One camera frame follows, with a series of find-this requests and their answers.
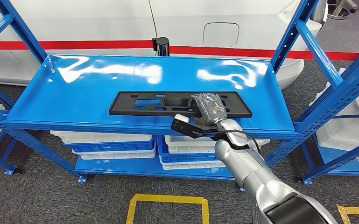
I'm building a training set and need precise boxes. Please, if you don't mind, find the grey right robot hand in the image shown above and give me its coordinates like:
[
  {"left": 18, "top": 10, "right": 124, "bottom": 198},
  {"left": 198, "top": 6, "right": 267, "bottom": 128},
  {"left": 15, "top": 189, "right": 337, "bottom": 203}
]
[{"left": 190, "top": 92, "right": 228, "bottom": 127}]

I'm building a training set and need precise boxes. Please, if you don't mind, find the black plastic plate part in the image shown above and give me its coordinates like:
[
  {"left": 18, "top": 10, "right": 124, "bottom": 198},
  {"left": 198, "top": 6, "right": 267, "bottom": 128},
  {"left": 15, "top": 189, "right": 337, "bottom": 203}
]
[{"left": 108, "top": 91, "right": 253, "bottom": 119}]

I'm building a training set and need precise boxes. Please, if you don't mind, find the yellow floor tape square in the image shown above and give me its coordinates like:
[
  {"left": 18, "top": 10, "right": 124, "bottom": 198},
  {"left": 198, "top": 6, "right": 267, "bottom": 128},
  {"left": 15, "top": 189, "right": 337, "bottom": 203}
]
[
  {"left": 126, "top": 194, "right": 210, "bottom": 224},
  {"left": 337, "top": 204, "right": 359, "bottom": 224}
]

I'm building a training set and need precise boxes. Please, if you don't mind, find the white vehicle body red stripe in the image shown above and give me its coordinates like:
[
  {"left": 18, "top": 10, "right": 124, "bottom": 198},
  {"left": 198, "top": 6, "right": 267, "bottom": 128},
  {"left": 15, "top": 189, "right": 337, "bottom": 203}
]
[{"left": 0, "top": 0, "right": 328, "bottom": 90}]

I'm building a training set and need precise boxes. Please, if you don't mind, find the chrome chair base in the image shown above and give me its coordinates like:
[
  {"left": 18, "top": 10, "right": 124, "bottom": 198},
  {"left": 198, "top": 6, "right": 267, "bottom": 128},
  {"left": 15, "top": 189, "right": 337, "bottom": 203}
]
[{"left": 327, "top": 0, "right": 359, "bottom": 20}]

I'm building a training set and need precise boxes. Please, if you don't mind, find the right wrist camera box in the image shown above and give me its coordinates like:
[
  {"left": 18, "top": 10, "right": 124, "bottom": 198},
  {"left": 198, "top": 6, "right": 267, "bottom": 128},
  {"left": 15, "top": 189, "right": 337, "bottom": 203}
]
[{"left": 170, "top": 113, "right": 220, "bottom": 139}]

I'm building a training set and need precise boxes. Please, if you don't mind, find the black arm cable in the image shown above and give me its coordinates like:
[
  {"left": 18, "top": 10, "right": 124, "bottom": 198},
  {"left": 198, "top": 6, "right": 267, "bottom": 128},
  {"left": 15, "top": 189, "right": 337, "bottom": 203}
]
[{"left": 211, "top": 129, "right": 260, "bottom": 152}]

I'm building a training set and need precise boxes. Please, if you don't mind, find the black cylindrical post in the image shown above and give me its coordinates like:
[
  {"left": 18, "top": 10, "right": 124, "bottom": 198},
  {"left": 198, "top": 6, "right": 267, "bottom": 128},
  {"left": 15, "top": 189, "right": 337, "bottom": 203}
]
[{"left": 152, "top": 36, "right": 170, "bottom": 57}]

